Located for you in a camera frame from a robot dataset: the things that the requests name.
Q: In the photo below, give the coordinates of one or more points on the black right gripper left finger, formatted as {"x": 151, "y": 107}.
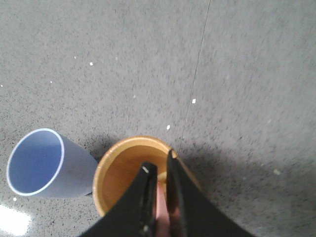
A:
{"x": 134, "y": 214}

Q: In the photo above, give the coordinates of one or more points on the pink chopstick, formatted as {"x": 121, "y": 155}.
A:
{"x": 162, "y": 217}

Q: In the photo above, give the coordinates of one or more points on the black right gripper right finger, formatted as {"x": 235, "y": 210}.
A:
{"x": 191, "y": 214}

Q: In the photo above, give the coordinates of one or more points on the bamboo cylindrical holder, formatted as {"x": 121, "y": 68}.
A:
{"x": 121, "y": 163}

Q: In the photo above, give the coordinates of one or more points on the blue plastic cup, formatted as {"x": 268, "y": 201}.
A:
{"x": 46, "y": 164}

